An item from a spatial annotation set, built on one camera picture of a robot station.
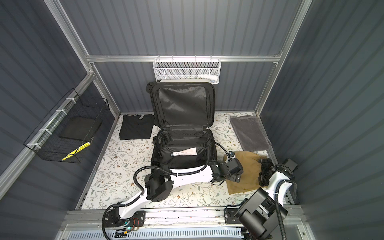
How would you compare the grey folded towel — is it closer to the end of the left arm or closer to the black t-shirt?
the end of the left arm

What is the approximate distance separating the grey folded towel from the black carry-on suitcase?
0.21 meters

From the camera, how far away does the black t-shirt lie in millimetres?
1094

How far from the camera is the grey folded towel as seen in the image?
3.28 feet

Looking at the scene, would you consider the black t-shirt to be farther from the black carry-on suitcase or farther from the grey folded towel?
the grey folded towel

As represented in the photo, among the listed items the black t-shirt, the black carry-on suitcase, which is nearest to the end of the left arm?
the black carry-on suitcase

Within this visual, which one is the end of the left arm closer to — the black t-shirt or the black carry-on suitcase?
the black carry-on suitcase

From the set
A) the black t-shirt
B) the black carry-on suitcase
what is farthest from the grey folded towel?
the black t-shirt

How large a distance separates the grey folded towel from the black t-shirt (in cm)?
64

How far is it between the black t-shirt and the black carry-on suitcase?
12cm

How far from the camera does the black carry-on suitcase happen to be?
0.86 metres
